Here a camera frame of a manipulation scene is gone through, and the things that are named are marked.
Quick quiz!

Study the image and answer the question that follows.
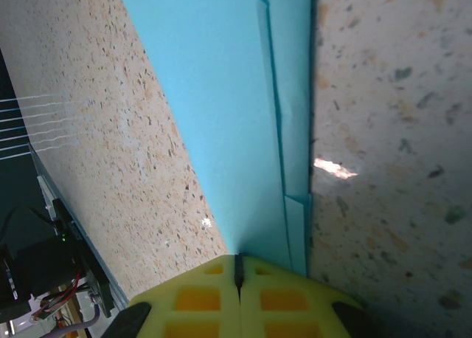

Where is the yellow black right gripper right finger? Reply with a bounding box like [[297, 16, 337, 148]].
[[239, 255, 373, 338]]

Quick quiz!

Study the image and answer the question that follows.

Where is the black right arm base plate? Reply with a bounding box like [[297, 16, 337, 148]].
[[51, 199, 114, 319]]

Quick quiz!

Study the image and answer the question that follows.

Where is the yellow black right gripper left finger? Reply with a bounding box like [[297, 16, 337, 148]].
[[106, 255, 240, 338]]

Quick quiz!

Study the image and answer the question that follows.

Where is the light blue paper sheet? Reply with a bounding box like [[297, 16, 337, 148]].
[[116, 0, 314, 280]]

